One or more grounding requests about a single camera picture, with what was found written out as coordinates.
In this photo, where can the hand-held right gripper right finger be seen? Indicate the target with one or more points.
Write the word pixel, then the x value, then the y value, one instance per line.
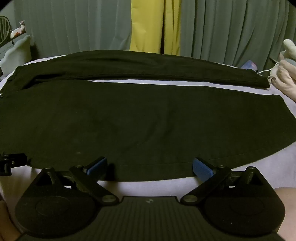
pixel 203 169

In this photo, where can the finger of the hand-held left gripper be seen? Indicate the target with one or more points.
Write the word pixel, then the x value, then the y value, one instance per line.
pixel 13 160

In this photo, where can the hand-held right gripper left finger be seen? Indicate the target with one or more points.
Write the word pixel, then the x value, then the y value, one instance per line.
pixel 97 166

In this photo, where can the dark pants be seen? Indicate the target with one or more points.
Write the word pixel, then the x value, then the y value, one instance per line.
pixel 138 115

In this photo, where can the white bed sheet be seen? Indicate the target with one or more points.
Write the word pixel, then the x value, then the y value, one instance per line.
pixel 143 188

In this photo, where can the person's bare leg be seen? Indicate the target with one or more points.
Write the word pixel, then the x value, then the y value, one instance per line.
pixel 286 213

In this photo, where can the light blue cushion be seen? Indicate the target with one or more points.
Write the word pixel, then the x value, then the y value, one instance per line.
pixel 16 54

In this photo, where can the blue packet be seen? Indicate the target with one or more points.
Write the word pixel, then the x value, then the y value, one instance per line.
pixel 251 65

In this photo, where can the small plush toy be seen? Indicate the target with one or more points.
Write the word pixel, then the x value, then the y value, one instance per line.
pixel 18 29

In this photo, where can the round fan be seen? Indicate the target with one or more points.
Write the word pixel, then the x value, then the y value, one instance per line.
pixel 4 29

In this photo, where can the grey-green curtain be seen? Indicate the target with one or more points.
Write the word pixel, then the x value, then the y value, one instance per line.
pixel 74 27
pixel 231 30

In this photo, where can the yellow curtain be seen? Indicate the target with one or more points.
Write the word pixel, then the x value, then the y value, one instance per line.
pixel 148 25

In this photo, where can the cream plush toy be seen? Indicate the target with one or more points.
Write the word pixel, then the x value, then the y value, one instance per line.
pixel 290 47

